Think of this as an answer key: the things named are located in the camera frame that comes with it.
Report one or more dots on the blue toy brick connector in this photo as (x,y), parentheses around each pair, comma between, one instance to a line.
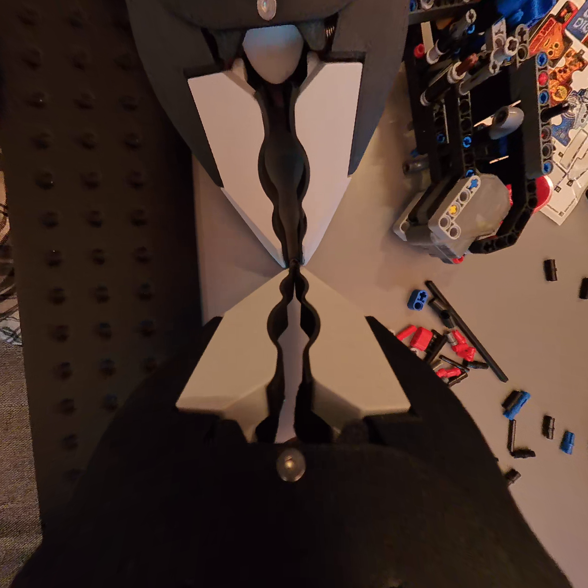
(417,299)

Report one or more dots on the colourful sticker sheet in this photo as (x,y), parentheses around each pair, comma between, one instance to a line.
(572,151)

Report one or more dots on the black toy brick vehicle frame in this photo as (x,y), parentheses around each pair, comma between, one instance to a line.
(482,206)

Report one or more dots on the red toy brick block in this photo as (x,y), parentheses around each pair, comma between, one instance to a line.
(420,338)

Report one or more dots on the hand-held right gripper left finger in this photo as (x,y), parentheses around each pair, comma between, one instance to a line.
(225,367)

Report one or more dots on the dark perforated panel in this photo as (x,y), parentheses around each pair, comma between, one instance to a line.
(92,229)

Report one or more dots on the grey desk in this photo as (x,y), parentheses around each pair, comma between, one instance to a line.
(367,239)

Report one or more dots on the blue plastic bag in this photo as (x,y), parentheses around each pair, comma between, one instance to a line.
(523,9)

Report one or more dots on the scattered small toy brick pieces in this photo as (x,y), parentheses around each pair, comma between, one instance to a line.
(461,347)

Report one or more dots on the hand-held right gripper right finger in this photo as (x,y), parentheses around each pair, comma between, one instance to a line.
(358,367)

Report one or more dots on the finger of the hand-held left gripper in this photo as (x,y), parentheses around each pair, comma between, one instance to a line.
(330,128)
(225,128)

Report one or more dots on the long black toy brick axle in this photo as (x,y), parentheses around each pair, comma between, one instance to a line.
(473,337)

